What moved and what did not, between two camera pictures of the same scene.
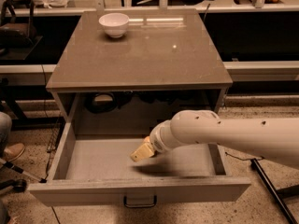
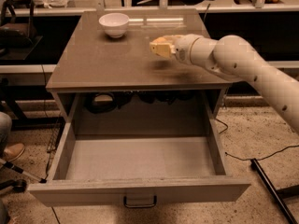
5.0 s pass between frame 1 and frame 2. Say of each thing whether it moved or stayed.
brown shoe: stayed
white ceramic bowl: stayed
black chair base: stayed
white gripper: moved
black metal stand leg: stayed
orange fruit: moved
